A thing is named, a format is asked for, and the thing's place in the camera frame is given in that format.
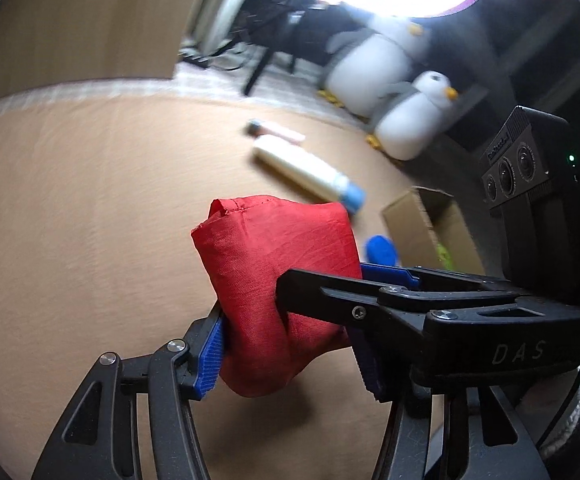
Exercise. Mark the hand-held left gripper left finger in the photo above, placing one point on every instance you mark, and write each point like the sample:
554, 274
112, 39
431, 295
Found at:
209, 365

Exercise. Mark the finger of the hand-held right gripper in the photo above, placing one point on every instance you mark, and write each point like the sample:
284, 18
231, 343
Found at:
384, 274
320, 295

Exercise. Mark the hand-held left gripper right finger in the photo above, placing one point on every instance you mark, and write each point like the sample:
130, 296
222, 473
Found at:
369, 370

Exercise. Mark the blue round tape measure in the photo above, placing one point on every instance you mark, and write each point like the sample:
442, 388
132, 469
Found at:
382, 250

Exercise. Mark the cardboard box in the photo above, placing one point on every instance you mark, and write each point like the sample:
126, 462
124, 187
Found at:
409, 225

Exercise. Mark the red cloth bag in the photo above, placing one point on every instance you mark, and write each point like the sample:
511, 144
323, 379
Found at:
270, 270

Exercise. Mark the white tube with blue cap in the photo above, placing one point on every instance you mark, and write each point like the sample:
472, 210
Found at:
305, 170

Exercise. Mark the pink tube with grey cap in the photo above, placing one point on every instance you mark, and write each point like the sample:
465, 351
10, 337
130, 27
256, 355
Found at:
280, 131

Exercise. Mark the small penguin plush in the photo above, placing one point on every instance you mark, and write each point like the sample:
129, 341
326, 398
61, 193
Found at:
409, 120

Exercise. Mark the large penguin plush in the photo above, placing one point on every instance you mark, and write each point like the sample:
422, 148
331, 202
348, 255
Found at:
369, 70

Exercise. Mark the black power strip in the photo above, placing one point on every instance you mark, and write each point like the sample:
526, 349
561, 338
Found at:
192, 56

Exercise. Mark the light wooden board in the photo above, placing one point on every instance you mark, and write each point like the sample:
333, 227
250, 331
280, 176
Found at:
95, 25

